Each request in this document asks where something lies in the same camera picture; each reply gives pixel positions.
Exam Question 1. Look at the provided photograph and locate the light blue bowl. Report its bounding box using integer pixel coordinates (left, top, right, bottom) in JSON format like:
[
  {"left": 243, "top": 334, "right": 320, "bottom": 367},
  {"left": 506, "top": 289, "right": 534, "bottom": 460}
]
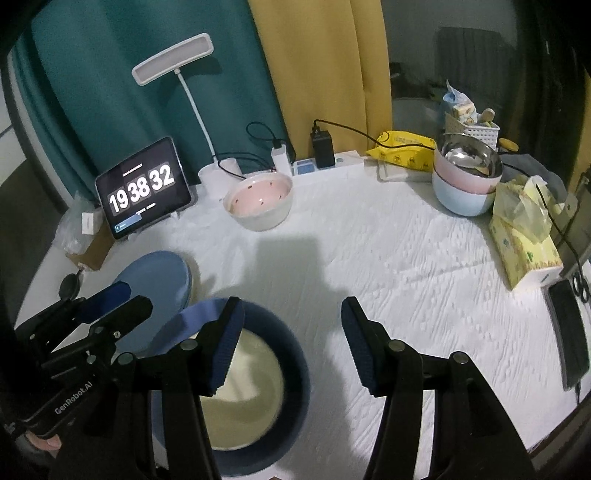
[{"left": 431, "top": 172, "right": 497, "bottom": 217}]

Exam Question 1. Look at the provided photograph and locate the cardboard box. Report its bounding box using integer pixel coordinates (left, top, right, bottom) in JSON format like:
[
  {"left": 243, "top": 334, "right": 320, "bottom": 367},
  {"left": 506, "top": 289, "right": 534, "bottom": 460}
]
[{"left": 65, "top": 222, "right": 114, "bottom": 271}]

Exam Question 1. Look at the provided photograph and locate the cream bowl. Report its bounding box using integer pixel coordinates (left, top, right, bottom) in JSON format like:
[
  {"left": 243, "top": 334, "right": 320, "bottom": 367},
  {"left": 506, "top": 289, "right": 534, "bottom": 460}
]
[{"left": 196, "top": 330, "right": 284, "bottom": 450}]

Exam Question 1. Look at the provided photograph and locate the white charger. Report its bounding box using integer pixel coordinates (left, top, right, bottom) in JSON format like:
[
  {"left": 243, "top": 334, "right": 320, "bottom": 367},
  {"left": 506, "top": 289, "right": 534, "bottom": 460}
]
[{"left": 271, "top": 144, "right": 291, "bottom": 177}]

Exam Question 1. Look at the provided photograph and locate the white power strip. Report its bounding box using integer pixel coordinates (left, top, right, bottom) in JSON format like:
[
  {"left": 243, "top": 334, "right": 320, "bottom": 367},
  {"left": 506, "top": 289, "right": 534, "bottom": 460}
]
[{"left": 291, "top": 150, "right": 365, "bottom": 178}]

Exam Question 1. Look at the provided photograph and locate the small blue plate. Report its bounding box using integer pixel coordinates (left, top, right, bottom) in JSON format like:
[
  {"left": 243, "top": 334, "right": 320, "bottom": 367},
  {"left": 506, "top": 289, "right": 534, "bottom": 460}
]
[{"left": 111, "top": 250, "right": 190, "bottom": 356}]

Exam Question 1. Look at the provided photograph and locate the tablet with clock display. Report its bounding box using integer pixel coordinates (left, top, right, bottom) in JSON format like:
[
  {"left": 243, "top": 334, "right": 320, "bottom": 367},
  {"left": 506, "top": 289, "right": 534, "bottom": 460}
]
[{"left": 95, "top": 137, "right": 192, "bottom": 241}]

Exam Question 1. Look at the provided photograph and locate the clear plastic bag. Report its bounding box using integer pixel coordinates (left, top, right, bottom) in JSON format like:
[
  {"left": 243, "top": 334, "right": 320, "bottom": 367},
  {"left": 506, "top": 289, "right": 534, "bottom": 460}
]
[{"left": 55, "top": 191, "right": 100, "bottom": 254}]

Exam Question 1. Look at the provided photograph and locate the yellow curtain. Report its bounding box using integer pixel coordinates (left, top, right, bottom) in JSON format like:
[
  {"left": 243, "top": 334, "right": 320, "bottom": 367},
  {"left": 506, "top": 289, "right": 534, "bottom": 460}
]
[{"left": 247, "top": 0, "right": 393, "bottom": 155}]

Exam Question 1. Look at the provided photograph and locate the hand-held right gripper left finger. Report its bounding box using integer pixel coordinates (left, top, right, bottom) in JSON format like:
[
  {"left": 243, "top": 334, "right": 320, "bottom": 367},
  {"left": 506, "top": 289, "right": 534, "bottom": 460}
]
[{"left": 48, "top": 296, "right": 245, "bottom": 480}]

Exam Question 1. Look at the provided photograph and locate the large blue bowl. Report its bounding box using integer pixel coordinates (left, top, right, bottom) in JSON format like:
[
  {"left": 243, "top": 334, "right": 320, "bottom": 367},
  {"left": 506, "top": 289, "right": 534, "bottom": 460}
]
[{"left": 150, "top": 298, "right": 311, "bottom": 477}]

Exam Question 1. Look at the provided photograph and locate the yellow plastic bag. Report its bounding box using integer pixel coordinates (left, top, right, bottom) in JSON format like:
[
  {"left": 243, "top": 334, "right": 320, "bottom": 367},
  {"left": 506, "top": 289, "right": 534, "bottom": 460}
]
[{"left": 492, "top": 175, "right": 555, "bottom": 241}]

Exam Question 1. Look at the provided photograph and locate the black charger cable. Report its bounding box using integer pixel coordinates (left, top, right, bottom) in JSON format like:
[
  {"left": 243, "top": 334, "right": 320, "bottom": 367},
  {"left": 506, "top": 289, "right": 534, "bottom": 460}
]
[
  {"left": 217, "top": 121, "right": 280, "bottom": 178},
  {"left": 313, "top": 119, "right": 437, "bottom": 148}
]

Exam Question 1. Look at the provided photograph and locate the black phone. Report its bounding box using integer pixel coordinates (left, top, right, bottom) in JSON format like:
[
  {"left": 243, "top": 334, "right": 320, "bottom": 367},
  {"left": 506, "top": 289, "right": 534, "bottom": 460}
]
[{"left": 545, "top": 279, "right": 591, "bottom": 392}]

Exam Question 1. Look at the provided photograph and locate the white flat packet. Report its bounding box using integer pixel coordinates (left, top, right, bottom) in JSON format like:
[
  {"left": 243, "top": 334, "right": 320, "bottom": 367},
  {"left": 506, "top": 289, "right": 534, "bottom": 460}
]
[{"left": 376, "top": 161, "right": 435, "bottom": 182}]

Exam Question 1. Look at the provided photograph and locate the pink steel-lined bowl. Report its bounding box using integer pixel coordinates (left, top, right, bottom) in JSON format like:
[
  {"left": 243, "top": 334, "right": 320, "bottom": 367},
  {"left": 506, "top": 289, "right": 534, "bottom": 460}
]
[{"left": 433, "top": 134, "right": 504, "bottom": 195}]

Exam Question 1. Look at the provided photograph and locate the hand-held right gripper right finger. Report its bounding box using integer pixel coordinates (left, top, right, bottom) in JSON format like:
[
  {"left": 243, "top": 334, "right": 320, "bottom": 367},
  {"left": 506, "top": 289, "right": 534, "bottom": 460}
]
[{"left": 341, "top": 296, "right": 536, "bottom": 480}]

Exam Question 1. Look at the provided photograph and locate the white desk lamp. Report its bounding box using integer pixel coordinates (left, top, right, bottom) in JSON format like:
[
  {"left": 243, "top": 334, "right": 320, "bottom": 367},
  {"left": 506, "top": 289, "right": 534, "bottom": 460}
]
[{"left": 131, "top": 33, "right": 243, "bottom": 201}]

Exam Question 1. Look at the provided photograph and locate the yellow wet wipes pack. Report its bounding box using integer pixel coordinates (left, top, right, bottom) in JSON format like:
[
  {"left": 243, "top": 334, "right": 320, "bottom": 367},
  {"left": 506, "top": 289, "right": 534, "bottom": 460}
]
[{"left": 366, "top": 130, "right": 437, "bottom": 172}]

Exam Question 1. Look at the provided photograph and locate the teal curtain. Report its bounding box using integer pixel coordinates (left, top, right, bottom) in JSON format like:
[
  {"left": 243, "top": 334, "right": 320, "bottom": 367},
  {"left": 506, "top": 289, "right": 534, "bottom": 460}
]
[{"left": 11, "top": 0, "right": 296, "bottom": 204}]

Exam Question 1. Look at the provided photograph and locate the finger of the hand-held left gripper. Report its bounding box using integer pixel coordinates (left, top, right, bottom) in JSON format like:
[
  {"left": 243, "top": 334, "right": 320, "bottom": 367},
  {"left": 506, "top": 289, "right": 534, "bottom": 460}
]
[
  {"left": 41, "top": 295, "right": 154, "bottom": 370},
  {"left": 14, "top": 281, "right": 132, "bottom": 352}
]

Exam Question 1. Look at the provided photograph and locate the black charger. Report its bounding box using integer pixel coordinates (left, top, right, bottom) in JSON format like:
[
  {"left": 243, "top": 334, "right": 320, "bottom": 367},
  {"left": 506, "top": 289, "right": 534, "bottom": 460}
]
[{"left": 310, "top": 130, "right": 336, "bottom": 169}]

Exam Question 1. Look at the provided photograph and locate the white plastic basket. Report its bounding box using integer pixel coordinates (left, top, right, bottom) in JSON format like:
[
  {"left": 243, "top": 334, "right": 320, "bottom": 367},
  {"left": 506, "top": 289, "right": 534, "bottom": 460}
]
[{"left": 444, "top": 111, "right": 501, "bottom": 148}]

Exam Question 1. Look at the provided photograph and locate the person's left hand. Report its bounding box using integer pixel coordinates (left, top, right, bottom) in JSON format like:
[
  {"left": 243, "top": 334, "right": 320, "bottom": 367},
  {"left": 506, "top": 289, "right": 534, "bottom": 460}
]
[{"left": 25, "top": 431, "right": 63, "bottom": 453}]

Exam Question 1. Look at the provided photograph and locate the black round-headed tool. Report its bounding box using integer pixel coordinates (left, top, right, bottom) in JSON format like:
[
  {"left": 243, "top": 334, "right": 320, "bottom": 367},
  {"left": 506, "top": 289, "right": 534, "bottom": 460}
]
[{"left": 60, "top": 273, "right": 83, "bottom": 302}]

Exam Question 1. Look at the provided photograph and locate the yellow tissue box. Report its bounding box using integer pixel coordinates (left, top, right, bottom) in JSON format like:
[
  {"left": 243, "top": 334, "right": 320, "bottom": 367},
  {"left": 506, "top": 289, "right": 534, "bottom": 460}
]
[{"left": 488, "top": 215, "right": 564, "bottom": 291}]

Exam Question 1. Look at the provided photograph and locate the blue packet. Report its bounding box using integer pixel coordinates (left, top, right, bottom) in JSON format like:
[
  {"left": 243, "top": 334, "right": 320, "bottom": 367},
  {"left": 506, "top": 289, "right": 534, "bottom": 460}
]
[{"left": 442, "top": 80, "right": 476, "bottom": 125}]

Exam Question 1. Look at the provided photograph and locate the white bowl pink inside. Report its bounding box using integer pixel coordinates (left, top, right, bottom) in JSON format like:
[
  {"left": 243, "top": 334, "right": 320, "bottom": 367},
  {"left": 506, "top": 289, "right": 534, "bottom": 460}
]
[{"left": 223, "top": 170, "right": 295, "bottom": 232}]

